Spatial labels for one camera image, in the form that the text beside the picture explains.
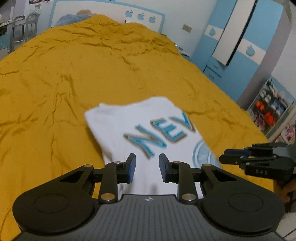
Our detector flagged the white long sleeve shirt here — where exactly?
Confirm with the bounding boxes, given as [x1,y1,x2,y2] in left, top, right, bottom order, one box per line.
[84,97,221,196]

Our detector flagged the shelf with colourful items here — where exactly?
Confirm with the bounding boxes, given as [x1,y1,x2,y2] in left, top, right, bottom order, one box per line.
[246,76,295,142]

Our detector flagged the mustard yellow quilt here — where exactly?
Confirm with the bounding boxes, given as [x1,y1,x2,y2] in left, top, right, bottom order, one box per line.
[0,14,280,237]

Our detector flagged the blue white wardrobe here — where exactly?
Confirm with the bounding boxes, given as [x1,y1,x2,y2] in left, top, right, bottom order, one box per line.
[190,1,290,104]

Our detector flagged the white blue headboard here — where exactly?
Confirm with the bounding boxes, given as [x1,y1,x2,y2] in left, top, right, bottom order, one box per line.
[49,1,165,33]

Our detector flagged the blue pillow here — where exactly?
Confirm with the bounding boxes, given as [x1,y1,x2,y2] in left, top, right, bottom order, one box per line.
[55,14,91,27]

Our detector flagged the beige wall switch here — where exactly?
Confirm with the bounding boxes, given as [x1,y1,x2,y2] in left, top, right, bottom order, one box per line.
[182,24,192,33]

